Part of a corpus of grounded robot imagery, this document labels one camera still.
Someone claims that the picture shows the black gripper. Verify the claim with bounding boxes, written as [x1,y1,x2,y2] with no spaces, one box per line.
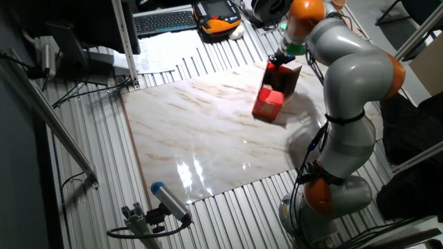
[269,49,296,67]

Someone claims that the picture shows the red cardboard box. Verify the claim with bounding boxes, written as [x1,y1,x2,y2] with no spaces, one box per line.
[251,60,302,122]

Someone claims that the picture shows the black filament reel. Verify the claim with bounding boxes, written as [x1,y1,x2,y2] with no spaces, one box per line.
[242,0,295,27]

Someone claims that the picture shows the white rounded object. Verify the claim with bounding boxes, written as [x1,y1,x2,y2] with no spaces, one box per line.
[228,24,246,41]

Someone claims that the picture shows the orange black teach pendant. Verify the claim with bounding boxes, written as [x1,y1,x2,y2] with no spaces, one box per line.
[192,0,243,35]

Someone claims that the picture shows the pink cloth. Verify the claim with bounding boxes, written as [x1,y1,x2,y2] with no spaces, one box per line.
[341,17,363,39]

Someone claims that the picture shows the marble pattern board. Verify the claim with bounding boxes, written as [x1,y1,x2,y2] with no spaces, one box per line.
[120,60,383,210]

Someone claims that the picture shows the white paper sheets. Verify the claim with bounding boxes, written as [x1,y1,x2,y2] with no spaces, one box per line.
[112,29,208,75]

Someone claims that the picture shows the black keyboard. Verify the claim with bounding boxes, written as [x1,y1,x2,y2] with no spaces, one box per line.
[133,9,198,37]

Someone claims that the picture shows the black chair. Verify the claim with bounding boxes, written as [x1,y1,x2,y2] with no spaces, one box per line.
[374,0,443,27]

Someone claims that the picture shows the beige board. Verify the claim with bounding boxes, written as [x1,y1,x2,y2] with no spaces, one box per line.
[408,33,443,97]

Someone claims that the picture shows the black fabric heap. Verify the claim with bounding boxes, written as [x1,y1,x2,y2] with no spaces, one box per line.
[375,91,443,222]

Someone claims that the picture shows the black monitor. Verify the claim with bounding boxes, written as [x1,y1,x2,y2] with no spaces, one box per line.
[10,0,141,56]

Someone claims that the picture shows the dark monitor stand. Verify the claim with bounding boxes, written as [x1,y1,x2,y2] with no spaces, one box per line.
[46,22,131,86]

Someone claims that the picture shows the dark metal bar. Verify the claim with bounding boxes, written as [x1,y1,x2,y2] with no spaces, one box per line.
[363,227,443,249]

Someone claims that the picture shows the long slanted aluminium profile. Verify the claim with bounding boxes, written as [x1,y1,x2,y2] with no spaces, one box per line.
[0,48,100,190]

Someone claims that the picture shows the green wrist mount ring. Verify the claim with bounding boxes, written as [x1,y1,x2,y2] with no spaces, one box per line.
[280,22,307,56]

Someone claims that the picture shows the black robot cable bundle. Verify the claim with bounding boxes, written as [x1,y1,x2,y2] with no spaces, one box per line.
[289,12,347,249]

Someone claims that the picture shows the aluminium profile post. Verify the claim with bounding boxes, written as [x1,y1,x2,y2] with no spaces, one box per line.
[392,3,443,63]
[111,0,140,89]

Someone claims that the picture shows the aluminium profile rail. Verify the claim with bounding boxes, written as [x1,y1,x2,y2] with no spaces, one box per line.
[390,140,443,174]

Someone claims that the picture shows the silver camera with blue cap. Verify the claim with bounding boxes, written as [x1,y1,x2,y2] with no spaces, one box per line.
[150,181,193,225]

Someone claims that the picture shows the thin black table cable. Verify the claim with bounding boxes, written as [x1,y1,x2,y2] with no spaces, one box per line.
[60,171,86,249]
[51,74,132,109]

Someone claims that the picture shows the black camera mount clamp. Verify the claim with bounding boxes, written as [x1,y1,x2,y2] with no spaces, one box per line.
[145,203,167,233]

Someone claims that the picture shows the short aluminium mount post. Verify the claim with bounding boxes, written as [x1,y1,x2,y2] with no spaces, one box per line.
[120,202,163,249]

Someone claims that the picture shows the black camera cable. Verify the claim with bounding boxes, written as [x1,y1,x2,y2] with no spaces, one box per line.
[106,221,191,240]

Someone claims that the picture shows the small silver camera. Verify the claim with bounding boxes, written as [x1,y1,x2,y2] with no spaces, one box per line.
[40,43,57,79]

